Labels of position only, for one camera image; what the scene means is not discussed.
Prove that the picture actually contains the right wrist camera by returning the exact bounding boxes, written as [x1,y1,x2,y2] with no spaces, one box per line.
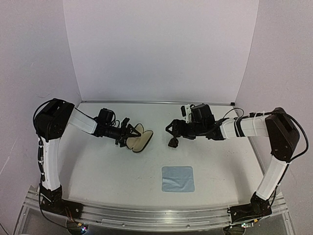
[180,104,195,123]

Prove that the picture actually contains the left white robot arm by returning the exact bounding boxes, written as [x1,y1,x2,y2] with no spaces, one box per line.
[33,98,143,214]

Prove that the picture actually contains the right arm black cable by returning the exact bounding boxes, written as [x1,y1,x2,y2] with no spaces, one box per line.
[220,109,308,162]

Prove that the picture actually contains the black glasses case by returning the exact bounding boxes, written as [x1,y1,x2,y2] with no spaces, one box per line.
[126,123,154,153]

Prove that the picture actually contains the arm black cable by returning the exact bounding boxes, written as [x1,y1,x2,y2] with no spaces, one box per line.
[220,109,308,162]
[33,99,57,138]

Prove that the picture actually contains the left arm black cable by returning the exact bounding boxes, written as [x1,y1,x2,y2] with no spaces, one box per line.
[33,99,57,138]

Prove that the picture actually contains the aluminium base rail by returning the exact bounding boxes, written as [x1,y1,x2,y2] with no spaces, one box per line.
[23,186,287,227]

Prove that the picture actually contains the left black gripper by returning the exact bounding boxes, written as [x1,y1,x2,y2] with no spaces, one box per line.
[105,123,141,147]

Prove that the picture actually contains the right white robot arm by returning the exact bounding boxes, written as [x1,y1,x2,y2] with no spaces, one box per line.
[165,104,309,224]

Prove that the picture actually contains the blue cleaning cloth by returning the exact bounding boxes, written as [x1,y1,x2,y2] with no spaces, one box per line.
[161,166,195,193]

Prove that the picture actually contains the tortoiseshell sunglasses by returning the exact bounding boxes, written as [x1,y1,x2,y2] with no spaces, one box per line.
[168,135,179,148]

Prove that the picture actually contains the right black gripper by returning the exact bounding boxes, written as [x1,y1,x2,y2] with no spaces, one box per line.
[166,120,205,140]

